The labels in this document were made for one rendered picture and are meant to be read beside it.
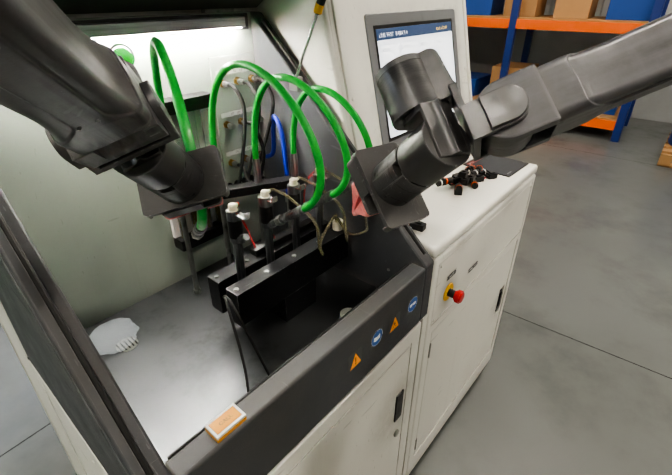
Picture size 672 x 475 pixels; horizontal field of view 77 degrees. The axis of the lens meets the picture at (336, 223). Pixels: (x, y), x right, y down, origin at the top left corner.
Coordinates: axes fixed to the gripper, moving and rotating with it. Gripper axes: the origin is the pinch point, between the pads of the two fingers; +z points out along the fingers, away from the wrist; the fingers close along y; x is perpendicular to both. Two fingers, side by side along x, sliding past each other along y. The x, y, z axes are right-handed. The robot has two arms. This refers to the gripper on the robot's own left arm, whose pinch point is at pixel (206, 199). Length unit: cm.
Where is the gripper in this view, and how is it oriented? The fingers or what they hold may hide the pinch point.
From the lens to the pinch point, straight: 61.6
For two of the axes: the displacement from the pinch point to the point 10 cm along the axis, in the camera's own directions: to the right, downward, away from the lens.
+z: 0.4, 2.0, 9.8
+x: 2.8, 9.4, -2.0
